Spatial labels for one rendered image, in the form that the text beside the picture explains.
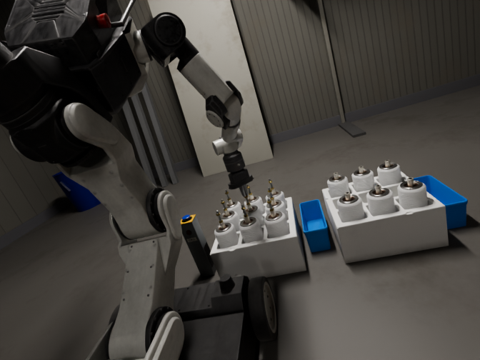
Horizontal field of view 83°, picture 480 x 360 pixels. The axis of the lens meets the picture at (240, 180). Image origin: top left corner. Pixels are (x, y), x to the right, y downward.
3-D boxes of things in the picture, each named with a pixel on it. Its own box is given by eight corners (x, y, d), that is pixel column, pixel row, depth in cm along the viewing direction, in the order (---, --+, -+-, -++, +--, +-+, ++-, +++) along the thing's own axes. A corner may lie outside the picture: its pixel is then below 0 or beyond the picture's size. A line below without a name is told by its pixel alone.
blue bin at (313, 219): (333, 249, 124) (328, 227, 120) (309, 253, 127) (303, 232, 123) (323, 217, 152) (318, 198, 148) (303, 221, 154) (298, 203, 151)
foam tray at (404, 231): (448, 246, 105) (446, 205, 99) (345, 263, 113) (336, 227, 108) (404, 201, 141) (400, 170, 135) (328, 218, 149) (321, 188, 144)
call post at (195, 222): (214, 275, 134) (191, 222, 125) (201, 278, 136) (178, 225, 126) (217, 266, 141) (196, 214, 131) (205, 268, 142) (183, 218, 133)
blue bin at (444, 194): (471, 226, 111) (469, 200, 107) (441, 231, 113) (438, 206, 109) (431, 196, 138) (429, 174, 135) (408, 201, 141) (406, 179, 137)
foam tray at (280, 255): (306, 271, 117) (296, 236, 111) (223, 286, 125) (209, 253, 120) (299, 224, 153) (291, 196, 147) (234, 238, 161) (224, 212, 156)
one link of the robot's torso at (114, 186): (178, 238, 85) (58, 124, 52) (130, 249, 89) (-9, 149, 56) (183, 200, 95) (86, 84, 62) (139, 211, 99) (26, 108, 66)
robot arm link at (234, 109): (243, 129, 112) (249, 103, 94) (228, 147, 109) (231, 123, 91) (222, 116, 113) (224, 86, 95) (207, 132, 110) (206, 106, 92)
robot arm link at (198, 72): (253, 98, 93) (206, 44, 86) (231, 123, 89) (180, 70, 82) (238, 106, 104) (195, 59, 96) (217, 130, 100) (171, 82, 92)
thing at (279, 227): (299, 247, 122) (288, 212, 117) (286, 259, 117) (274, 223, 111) (283, 241, 130) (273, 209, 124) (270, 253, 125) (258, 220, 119)
